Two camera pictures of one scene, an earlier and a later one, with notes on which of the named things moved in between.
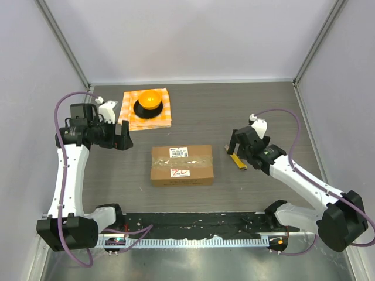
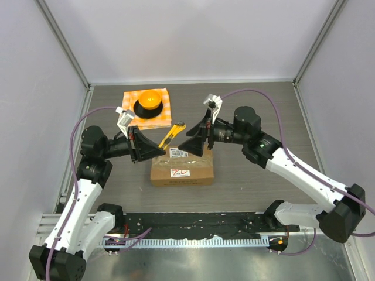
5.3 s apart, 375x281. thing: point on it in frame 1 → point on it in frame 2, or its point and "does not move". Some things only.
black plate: [147, 113] does not move
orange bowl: [149, 99] does not move
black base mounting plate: [170, 226] does not move
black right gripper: [234, 141] → [194, 146]
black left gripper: [122, 141] → [141, 148]
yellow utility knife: [235, 158] → [177, 127]
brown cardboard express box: [181, 165] does not move
